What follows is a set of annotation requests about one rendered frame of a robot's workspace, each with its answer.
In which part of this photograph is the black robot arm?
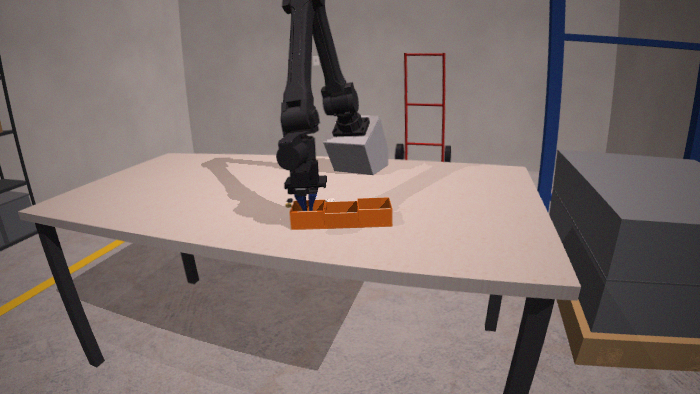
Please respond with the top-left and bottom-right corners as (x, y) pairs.
(276, 0), (370, 196)

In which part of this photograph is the orange rack of bins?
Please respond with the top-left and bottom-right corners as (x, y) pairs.
(290, 197), (392, 230)

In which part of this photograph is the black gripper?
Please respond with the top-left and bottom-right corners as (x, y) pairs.
(284, 158), (327, 211)

